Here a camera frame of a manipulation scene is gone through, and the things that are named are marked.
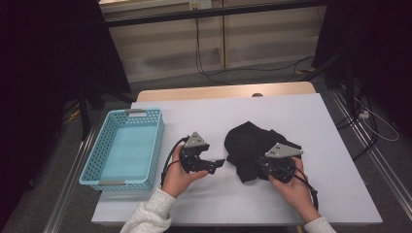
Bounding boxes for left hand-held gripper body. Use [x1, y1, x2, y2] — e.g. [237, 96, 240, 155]
[179, 131, 217, 175]

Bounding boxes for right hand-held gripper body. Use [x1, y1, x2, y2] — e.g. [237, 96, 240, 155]
[257, 142, 304, 184]

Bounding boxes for black pants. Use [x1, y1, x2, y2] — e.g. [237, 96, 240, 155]
[223, 120, 303, 184]

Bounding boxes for light blue plastic basket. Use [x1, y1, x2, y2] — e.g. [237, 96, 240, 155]
[79, 108, 165, 192]

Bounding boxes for person's left hand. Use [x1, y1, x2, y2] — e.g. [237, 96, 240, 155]
[160, 145, 210, 199]

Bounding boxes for person's right hand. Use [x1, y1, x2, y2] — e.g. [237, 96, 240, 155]
[267, 156, 323, 224]

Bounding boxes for black metal stand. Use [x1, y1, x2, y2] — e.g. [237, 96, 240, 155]
[77, 82, 137, 142]
[304, 52, 358, 115]

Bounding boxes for beige cabinet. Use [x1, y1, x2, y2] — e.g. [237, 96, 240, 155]
[98, 0, 328, 83]

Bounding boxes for black horizontal bar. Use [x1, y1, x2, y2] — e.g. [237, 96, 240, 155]
[105, 0, 328, 28]

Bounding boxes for black curtain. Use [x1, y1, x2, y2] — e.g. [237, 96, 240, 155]
[312, 0, 412, 137]
[0, 0, 132, 227]

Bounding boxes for left hand-held gripper cable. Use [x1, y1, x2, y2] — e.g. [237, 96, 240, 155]
[159, 135, 190, 188]

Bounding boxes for hand-held gripper cable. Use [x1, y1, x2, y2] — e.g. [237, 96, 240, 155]
[159, 135, 190, 188]
[275, 163, 320, 212]

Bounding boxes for right hand-held gripper cable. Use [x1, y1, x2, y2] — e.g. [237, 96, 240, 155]
[275, 163, 320, 212]

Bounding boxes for black cable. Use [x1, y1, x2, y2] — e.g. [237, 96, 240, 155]
[193, 17, 234, 86]
[207, 54, 315, 79]
[334, 93, 380, 162]

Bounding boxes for white cable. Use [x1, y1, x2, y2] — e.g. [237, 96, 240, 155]
[353, 95, 400, 143]

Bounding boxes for aluminium floor rail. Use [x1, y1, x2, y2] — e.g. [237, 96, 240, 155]
[43, 127, 98, 233]
[328, 88, 412, 213]

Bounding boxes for white wall socket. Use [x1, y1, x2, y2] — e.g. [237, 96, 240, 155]
[189, 0, 213, 10]

